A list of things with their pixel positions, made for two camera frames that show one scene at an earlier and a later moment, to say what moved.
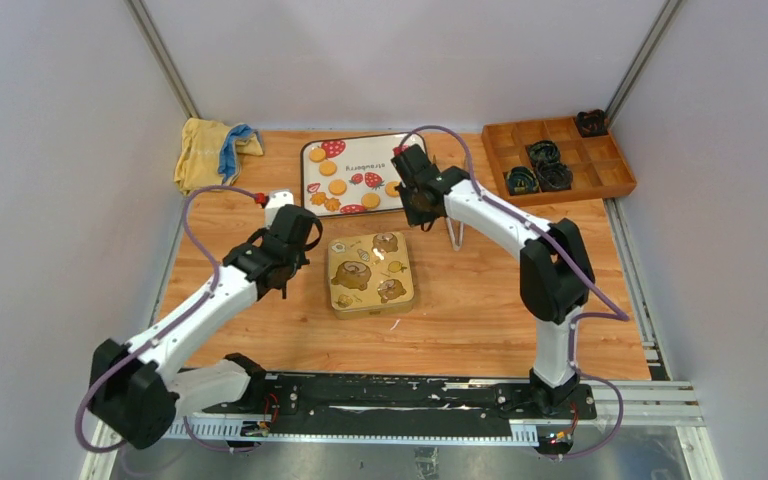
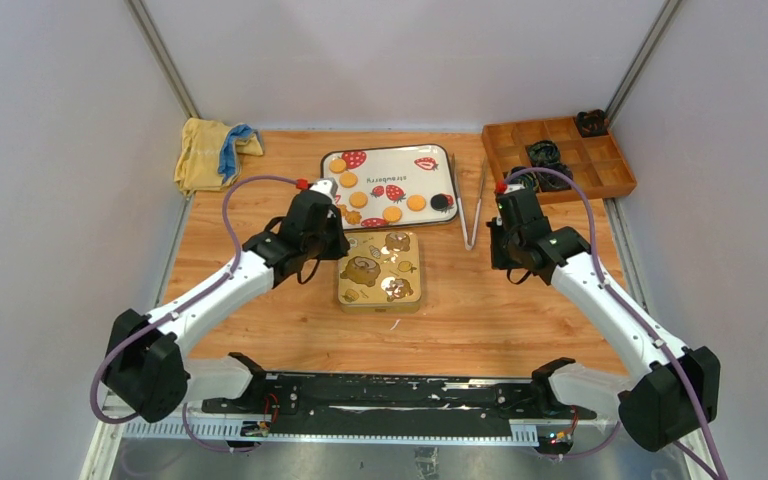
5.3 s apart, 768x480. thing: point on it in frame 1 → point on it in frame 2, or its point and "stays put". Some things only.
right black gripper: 415,218 → 499,261
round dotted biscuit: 317,154 → 337,165
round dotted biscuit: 327,168 → 348,179
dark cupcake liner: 522,180 stays put
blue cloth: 228,164 stays put
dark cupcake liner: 542,151 stays put
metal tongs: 456,246 → 468,240
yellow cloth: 197,164 stays put
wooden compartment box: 598,167 stays put
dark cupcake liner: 591,123 stays put
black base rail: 398,400 stays put
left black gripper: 302,258 → 341,243
